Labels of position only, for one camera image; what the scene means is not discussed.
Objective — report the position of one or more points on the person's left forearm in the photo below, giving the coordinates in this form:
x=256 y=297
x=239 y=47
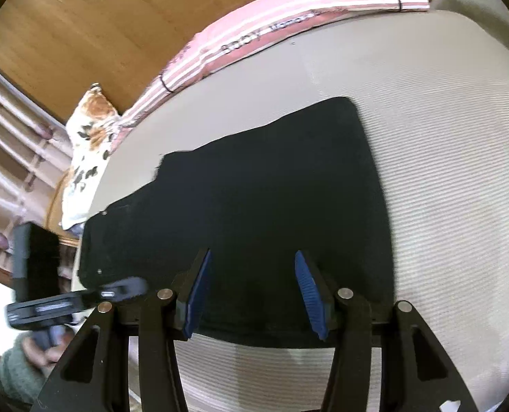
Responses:
x=14 y=373

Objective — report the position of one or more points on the bamboo headboard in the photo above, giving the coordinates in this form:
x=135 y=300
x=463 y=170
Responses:
x=108 y=30

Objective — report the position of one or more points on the wicker chair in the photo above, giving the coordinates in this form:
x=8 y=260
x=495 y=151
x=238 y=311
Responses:
x=59 y=219

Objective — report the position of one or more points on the white floral pillow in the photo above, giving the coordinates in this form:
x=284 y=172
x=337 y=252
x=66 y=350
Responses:
x=89 y=146

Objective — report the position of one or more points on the person's left hand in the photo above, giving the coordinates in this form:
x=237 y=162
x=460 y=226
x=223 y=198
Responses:
x=37 y=354

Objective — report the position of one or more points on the beige blanket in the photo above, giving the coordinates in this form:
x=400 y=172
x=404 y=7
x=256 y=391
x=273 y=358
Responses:
x=477 y=13

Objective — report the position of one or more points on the pink striped tree-print pillow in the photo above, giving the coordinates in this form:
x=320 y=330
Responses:
x=280 y=21

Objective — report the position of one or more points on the black pants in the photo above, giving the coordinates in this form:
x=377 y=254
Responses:
x=254 y=223

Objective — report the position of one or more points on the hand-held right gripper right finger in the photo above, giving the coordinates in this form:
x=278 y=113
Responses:
x=312 y=296

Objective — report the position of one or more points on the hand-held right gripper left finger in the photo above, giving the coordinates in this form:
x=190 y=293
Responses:
x=196 y=296

